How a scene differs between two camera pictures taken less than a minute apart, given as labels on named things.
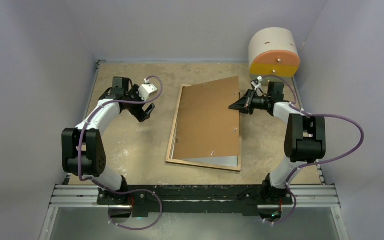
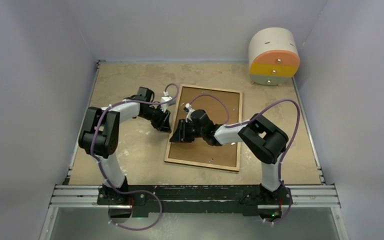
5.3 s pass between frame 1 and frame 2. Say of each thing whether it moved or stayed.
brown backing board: moved
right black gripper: moved
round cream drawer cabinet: stayed
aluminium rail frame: stayed
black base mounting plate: stayed
